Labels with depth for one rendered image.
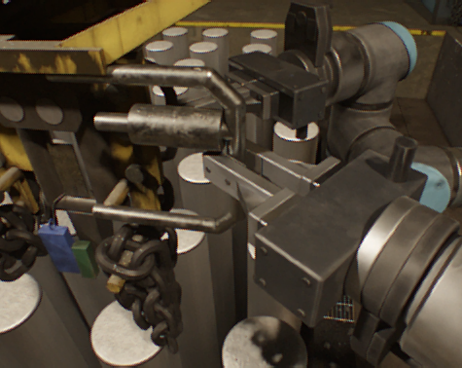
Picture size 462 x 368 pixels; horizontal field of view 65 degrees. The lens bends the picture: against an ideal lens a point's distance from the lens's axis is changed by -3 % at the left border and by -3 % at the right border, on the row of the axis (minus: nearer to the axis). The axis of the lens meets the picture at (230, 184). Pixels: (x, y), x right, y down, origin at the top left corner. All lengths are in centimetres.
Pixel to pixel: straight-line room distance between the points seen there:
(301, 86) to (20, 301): 77
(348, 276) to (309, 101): 24
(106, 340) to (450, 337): 70
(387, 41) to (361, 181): 32
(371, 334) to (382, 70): 37
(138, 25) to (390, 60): 36
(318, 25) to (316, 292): 32
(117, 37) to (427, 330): 27
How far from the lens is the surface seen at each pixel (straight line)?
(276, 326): 81
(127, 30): 29
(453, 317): 21
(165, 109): 31
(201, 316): 120
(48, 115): 39
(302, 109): 42
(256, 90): 43
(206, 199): 119
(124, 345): 82
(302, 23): 47
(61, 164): 45
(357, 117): 58
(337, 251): 22
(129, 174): 42
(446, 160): 54
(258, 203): 27
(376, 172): 28
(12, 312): 96
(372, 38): 54
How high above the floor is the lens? 176
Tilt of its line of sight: 38 degrees down
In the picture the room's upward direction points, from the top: 2 degrees counter-clockwise
